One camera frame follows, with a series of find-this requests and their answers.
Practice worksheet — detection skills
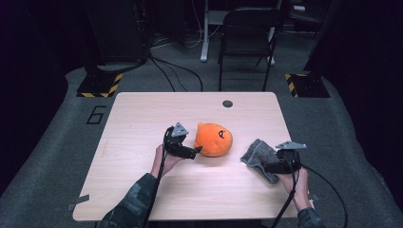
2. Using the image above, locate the black floor cable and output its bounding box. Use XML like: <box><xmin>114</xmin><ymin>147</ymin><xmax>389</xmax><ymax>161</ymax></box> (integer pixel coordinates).
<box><xmin>151</xmin><ymin>58</ymin><xmax>204</xmax><ymax>92</ymax></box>
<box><xmin>147</xmin><ymin>56</ymin><xmax>177</xmax><ymax>92</ymax></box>

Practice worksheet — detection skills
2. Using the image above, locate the white desk frame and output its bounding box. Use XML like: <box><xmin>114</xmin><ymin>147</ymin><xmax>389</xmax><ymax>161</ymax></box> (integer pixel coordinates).
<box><xmin>200</xmin><ymin>0</ymin><xmax>276</xmax><ymax>67</ymax></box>

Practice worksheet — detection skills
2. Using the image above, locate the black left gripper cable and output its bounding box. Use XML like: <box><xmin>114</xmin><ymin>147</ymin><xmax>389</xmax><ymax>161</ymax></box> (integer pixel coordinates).
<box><xmin>142</xmin><ymin>126</ymin><xmax>175</xmax><ymax>228</ymax></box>

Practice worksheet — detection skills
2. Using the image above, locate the striped black stand base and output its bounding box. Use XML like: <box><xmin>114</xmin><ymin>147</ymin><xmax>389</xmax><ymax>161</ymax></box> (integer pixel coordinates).
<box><xmin>76</xmin><ymin>72</ymin><xmax>124</xmax><ymax>99</ymax></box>
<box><xmin>284</xmin><ymin>72</ymin><xmax>331</xmax><ymax>99</ymax></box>

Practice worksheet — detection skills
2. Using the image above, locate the person's left hand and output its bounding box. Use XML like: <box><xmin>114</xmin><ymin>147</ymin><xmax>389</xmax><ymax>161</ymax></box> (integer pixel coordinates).
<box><xmin>150</xmin><ymin>143</ymin><xmax>184</xmax><ymax>179</ymax></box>

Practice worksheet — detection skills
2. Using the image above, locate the black folding chair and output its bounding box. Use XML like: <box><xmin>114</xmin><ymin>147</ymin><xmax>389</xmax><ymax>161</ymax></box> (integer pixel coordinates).
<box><xmin>218</xmin><ymin>8</ymin><xmax>284</xmax><ymax>92</ymax></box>

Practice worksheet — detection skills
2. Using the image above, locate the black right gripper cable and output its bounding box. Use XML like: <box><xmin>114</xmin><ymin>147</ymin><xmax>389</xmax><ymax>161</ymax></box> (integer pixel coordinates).
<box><xmin>271</xmin><ymin>151</ymin><xmax>301</xmax><ymax>228</ymax></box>

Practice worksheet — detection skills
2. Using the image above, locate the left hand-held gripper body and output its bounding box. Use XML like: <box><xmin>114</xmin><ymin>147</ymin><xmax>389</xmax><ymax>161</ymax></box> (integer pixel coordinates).
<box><xmin>163</xmin><ymin>122</ymin><xmax>191</xmax><ymax>159</ymax></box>

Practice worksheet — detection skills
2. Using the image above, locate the grey towel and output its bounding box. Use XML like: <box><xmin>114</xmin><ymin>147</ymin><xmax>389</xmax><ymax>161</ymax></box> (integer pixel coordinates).
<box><xmin>240</xmin><ymin>138</ymin><xmax>281</xmax><ymax>185</ymax></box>

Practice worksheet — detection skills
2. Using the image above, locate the person's right hand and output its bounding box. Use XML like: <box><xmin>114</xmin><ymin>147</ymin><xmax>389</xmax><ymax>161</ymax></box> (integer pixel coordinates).
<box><xmin>278</xmin><ymin>167</ymin><xmax>313</xmax><ymax>212</ymax></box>

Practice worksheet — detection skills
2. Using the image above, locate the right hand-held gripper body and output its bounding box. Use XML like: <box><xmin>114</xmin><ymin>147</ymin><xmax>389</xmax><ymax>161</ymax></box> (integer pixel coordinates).
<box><xmin>275</xmin><ymin>141</ymin><xmax>308</xmax><ymax>175</ymax></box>

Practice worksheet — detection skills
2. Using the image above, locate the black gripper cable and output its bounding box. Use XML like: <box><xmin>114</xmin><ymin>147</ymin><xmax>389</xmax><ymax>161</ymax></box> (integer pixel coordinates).
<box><xmin>271</xmin><ymin>151</ymin><xmax>301</xmax><ymax>228</ymax></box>
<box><xmin>142</xmin><ymin>126</ymin><xmax>175</xmax><ymax>228</ymax></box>

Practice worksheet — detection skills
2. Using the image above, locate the orange plush toy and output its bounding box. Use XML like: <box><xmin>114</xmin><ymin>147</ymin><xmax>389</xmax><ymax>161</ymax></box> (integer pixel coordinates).
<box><xmin>193</xmin><ymin>122</ymin><xmax>234</xmax><ymax>158</ymax></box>

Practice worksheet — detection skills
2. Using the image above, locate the thin black cable loop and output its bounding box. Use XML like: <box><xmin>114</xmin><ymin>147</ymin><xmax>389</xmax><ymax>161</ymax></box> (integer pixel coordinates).
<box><xmin>300</xmin><ymin>164</ymin><xmax>349</xmax><ymax>228</ymax></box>

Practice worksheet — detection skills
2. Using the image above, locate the dark equipment cabinet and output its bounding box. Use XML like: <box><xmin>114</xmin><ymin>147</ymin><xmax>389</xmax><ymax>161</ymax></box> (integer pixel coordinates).
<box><xmin>83</xmin><ymin>0</ymin><xmax>149</xmax><ymax>66</ymax></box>

